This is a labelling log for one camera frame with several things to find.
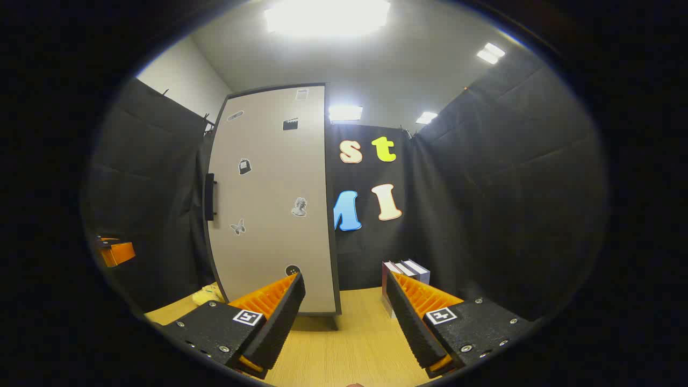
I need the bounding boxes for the black backdrop cloth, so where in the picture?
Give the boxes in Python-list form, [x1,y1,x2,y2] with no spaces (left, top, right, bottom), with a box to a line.
[81,46,611,323]

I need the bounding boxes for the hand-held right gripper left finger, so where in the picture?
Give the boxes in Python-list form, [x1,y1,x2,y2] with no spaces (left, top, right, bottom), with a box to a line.
[160,272,306,380]

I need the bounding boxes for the blue grey book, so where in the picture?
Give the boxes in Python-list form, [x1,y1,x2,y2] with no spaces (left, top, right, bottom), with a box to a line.
[403,259,431,285]

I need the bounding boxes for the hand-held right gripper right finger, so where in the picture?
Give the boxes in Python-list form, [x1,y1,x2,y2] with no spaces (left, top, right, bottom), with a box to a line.
[385,270,539,379]

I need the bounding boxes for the cream fluffy ball toy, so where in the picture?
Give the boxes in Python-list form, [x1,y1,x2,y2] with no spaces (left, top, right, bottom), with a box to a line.
[192,285,226,307]

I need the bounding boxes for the light grey cabinet door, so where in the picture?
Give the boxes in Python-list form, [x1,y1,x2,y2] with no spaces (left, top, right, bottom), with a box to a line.
[207,86,338,314]

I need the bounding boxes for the dark grey cabinet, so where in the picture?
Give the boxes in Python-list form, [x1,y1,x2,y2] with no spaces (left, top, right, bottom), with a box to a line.
[203,82,343,330]

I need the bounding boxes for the black cabinet door handle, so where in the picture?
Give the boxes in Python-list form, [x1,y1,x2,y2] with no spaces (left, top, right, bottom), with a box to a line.
[204,173,218,222]

